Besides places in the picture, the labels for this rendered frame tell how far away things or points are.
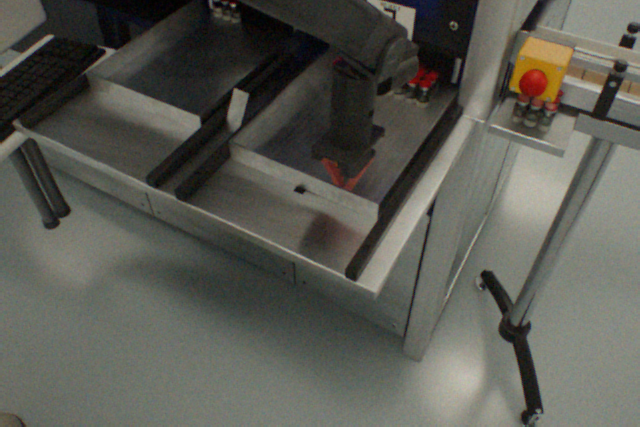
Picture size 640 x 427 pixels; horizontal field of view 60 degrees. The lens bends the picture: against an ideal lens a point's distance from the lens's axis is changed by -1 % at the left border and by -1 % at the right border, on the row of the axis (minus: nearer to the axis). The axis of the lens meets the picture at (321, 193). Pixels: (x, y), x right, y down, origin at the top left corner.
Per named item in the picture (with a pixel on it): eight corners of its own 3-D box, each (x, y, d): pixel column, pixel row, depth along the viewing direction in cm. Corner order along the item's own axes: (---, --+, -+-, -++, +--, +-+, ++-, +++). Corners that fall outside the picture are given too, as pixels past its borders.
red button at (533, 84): (520, 82, 88) (527, 61, 85) (546, 90, 86) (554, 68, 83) (514, 95, 85) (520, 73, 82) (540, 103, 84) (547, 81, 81)
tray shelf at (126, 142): (188, 10, 126) (187, 2, 125) (489, 104, 102) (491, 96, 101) (15, 130, 97) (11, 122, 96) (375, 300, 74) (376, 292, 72)
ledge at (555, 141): (510, 90, 105) (512, 82, 104) (580, 112, 101) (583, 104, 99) (487, 132, 97) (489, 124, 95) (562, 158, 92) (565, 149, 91)
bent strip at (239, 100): (238, 115, 97) (234, 87, 93) (252, 121, 96) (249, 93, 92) (185, 164, 89) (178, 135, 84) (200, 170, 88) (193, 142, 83)
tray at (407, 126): (335, 56, 110) (335, 40, 107) (461, 97, 101) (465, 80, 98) (230, 158, 89) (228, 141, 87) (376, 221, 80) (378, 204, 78)
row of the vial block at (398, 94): (341, 73, 105) (342, 52, 102) (430, 103, 99) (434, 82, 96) (335, 79, 104) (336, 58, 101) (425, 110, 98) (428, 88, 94)
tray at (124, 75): (204, 7, 123) (202, -8, 120) (306, 38, 114) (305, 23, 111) (90, 88, 103) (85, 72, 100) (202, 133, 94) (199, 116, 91)
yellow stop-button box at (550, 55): (519, 68, 93) (531, 29, 88) (563, 81, 91) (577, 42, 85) (506, 91, 89) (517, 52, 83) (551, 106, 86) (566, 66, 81)
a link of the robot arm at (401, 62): (335, 5, 64) (390, 44, 61) (395, -17, 71) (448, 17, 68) (314, 87, 73) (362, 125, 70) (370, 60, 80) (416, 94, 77)
